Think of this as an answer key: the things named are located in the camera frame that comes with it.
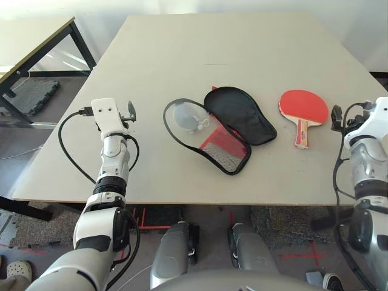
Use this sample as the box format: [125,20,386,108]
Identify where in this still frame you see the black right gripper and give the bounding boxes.
[330,104,369,132]

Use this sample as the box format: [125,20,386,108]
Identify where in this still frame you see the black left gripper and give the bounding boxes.
[119,101,138,125]

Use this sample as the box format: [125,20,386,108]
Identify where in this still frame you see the red ping-pong paddle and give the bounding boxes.
[278,89,330,150]

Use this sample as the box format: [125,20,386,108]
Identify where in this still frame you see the red black paddle case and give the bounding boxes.
[163,85,278,176]

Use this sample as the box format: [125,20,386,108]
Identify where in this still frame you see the dark grey foam mat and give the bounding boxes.
[5,76,62,118]

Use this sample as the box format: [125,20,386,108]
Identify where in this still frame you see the speckled floor mat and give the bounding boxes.
[249,206,357,244]
[0,199,83,253]

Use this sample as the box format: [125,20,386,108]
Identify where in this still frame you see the black-framed side table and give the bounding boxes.
[0,16,98,124]

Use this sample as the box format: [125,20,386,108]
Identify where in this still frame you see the grey robot left leg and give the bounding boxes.
[150,220,201,290]

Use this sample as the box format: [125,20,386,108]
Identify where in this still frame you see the grey robot leg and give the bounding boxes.
[227,222,281,273]
[150,220,201,290]

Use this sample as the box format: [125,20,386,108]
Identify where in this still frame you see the grey robot right leg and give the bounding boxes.
[227,222,281,273]

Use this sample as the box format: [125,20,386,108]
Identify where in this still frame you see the small grey box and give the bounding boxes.
[305,270,326,286]

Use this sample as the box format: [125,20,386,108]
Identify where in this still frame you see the black white sneaker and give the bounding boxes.
[322,272,347,291]

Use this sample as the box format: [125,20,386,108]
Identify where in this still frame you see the beige clog shoe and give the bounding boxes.
[5,259,33,278]

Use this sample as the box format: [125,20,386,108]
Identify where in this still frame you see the grey robot torso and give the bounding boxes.
[151,266,316,291]

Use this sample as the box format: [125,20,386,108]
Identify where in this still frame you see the beige trousers leg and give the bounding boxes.
[0,272,33,291]

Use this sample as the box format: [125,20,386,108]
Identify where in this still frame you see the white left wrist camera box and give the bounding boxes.
[90,98,125,135]

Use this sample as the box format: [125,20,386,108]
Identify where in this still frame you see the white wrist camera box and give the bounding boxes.
[90,98,125,135]
[345,96,388,143]

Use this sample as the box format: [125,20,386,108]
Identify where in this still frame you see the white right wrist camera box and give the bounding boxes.
[345,96,388,143]

